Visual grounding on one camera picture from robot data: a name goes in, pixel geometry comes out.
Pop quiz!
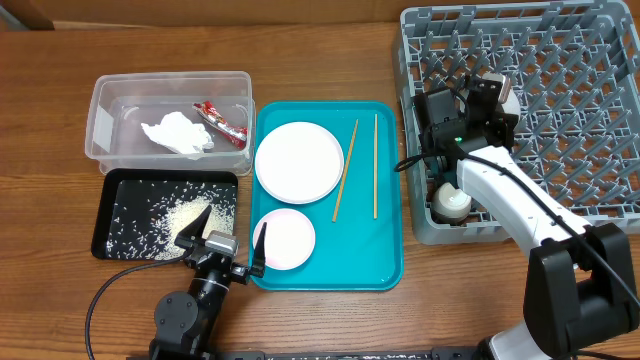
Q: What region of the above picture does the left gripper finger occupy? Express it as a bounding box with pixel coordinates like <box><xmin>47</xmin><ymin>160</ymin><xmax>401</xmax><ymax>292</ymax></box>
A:
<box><xmin>250</xmin><ymin>222</ymin><xmax>267</xmax><ymax>278</ymax></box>
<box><xmin>174</xmin><ymin>205</ymin><xmax>212</xmax><ymax>248</ymax></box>

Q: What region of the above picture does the grey bowl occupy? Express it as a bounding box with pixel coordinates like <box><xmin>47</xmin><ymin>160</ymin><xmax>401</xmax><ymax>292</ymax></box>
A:
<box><xmin>500</xmin><ymin>88</ymin><xmax>521</xmax><ymax>120</ymax></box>

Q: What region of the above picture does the pink bowl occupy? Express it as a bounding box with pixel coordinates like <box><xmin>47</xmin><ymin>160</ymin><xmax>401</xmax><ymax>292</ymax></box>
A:
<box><xmin>252</xmin><ymin>208</ymin><xmax>316</xmax><ymax>271</ymax></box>

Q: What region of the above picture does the white cup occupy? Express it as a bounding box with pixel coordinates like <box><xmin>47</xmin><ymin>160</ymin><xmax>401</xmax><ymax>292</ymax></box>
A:
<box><xmin>431</xmin><ymin>182</ymin><xmax>472</xmax><ymax>224</ymax></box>

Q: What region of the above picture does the white napkin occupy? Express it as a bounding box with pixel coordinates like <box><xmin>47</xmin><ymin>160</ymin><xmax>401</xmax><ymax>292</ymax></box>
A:
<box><xmin>140</xmin><ymin>111</ymin><xmax>214</xmax><ymax>155</ymax></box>

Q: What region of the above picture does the red sauce packet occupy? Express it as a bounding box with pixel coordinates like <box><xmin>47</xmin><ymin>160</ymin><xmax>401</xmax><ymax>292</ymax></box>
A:
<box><xmin>192</xmin><ymin>101</ymin><xmax>248</xmax><ymax>149</ymax></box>

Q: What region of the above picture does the wooden chopstick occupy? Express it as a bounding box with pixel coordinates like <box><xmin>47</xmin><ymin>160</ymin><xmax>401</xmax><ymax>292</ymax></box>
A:
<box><xmin>332</xmin><ymin>119</ymin><xmax>359</xmax><ymax>223</ymax></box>
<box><xmin>373</xmin><ymin>114</ymin><xmax>378</xmax><ymax>219</ymax></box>

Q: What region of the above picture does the large white plate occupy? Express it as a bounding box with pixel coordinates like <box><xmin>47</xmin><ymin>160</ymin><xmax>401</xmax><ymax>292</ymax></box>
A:
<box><xmin>255</xmin><ymin>122</ymin><xmax>345</xmax><ymax>205</ymax></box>

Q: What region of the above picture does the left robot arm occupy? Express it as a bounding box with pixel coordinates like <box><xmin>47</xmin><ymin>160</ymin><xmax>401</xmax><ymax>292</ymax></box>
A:
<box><xmin>149</xmin><ymin>206</ymin><xmax>267</xmax><ymax>359</ymax></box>

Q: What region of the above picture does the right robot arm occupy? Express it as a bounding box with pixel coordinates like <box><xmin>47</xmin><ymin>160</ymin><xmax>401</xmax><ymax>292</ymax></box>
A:
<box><xmin>413</xmin><ymin>83</ymin><xmax>639</xmax><ymax>359</ymax></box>

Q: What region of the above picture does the spilled rice pile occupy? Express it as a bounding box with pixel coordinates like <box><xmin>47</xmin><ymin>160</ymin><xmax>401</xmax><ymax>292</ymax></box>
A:
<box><xmin>100</xmin><ymin>180</ymin><xmax>237</xmax><ymax>261</ymax></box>

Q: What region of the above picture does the black rectangular tray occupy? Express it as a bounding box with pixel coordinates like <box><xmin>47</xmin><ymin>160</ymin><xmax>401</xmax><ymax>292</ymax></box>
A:
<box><xmin>91</xmin><ymin>169</ymin><xmax>238</xmax><ymax>259</ymax></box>

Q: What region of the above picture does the grey dish rack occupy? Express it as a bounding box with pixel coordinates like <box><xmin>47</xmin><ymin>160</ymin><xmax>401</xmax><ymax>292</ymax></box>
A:
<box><xmin>392</xmin><ymin>1</ymin><xmax>639</xmax><ymax>234</ymax></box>

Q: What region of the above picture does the teal serving tray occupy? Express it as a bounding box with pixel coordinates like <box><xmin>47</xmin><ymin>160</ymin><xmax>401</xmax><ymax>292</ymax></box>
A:
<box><xmin>250</xmin><ymin>101</ymin><xmax>404</xmax><ymax>291</ymax></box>

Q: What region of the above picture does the clear plastic bin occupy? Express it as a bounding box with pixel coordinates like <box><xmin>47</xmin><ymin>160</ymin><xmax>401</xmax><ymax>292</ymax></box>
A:
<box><xmin>85</xmin><ymin>71</ymin><xmax>256</xmax><ymax>176</ymax></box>

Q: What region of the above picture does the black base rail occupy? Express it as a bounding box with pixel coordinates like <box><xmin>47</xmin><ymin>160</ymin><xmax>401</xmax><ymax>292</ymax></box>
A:
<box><xmin>127</xmin><ymin>346</ymin><xmax>476</xmax><ymax>360</ymax></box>

